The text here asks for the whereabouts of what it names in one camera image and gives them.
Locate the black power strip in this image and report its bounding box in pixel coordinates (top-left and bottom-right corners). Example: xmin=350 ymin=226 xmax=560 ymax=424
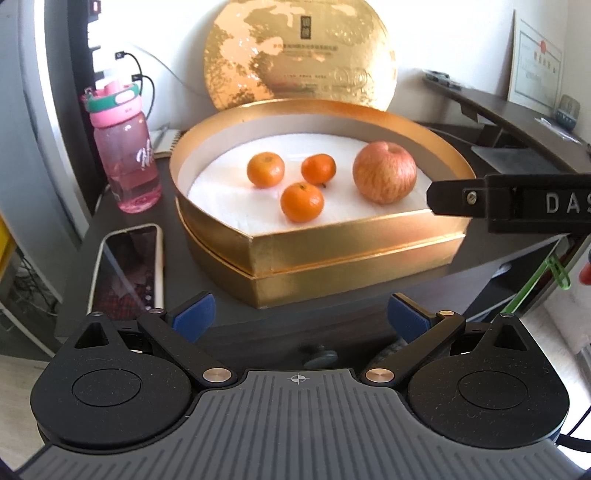
xmin=85 ymin=0 xmax=116 ymax=88

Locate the pink water bottle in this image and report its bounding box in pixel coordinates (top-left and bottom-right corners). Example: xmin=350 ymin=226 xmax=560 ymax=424
xmin=81 ymin=79 xmax=162 ymax=214

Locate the grey paper sheet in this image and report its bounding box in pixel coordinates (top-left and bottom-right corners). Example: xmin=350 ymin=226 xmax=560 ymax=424
xmin=471 ymin=145 xmax=573 ymax=175

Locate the red apple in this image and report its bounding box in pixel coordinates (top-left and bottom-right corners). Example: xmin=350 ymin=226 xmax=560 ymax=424
xmin=353 ymin=141 xmax=418 ymax=206

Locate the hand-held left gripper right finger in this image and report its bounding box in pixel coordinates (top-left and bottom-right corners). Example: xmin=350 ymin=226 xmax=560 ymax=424
xmin=362 ymin=292 xmax=539 ymax=389

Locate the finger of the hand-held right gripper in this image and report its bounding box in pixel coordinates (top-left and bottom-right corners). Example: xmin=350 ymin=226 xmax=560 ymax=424
xmin=427 ymin=176 xmax=490 ymax=217

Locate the yellow box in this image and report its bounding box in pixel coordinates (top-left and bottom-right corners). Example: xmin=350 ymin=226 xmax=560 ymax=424
xmin=0 ymin=217 xmax=12 ymax=278

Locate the dark raised desk shelf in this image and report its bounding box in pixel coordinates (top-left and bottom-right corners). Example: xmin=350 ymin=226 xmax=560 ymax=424
xmin=422 ymin=69 xmax=591 ymax=174

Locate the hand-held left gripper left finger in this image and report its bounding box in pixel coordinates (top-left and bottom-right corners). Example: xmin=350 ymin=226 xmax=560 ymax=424
xmin=73 ymin=292 xmax=233 ymax=388

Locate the spiral notebook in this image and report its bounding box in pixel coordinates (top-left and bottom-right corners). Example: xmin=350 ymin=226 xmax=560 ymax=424
xmin=152 ymin=128 xmax=182 ymax=160

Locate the mandarin orange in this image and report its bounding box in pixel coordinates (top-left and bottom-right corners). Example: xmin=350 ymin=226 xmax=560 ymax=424
xmin=301 ymin=154 xmax=337 ymax=186
xmin=280 ymin=182 xmax=325 ymax=223
xmin=247 ymin=152 xmax=286 ymax=189

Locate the dark wooden desk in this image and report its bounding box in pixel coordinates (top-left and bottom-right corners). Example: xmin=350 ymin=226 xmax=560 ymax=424
xmin=55 ymin=117 xmax=575 ymax=370

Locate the smartphone with white case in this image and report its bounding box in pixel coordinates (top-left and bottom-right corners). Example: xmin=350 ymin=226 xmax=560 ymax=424
xmin=86 ymin=223 xmax=165 ymax=319

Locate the framed certificate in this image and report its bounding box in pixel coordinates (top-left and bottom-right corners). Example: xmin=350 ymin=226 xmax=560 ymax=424
xmin=507 ymin=9 xmax=565 ymax=112

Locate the grey drawer knob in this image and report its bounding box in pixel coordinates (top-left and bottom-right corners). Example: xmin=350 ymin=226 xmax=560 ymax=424
xmin=300 ymin=346 xmax=338 ymax=370

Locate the gold gift box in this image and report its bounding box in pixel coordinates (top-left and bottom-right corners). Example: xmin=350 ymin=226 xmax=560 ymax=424
xmin=170 ymin=98 xmax=478 ymax=309

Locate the gold box lid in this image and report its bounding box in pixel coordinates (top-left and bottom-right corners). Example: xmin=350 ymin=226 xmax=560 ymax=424
xmin=203 ymin=0 xmax=398 ymax=113

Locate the green plastic clip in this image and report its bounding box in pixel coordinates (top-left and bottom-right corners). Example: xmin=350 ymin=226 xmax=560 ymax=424
xmin=505 ymin=256 xmax=573 ymax=319

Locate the small black gadget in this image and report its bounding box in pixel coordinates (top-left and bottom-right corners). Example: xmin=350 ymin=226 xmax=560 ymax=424
xmin=424 ymin=69 xmax=462 ymax=90

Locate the black charging cable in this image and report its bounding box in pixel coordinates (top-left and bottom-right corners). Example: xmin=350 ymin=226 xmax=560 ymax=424
xmin=115 ymin=51 xmax=143 ymax=75
xmin=131 ymin=73 xmax=156 ymax=109

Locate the small teal desk ornament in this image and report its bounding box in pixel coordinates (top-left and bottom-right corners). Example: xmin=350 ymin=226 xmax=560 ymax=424
xmin=556 ymin=95 xmax=581 ymax=130

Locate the clear plastic packet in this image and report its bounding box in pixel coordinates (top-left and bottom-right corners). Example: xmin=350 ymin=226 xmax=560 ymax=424
xmin=536 ymin=117 xmax=585 ymax=144

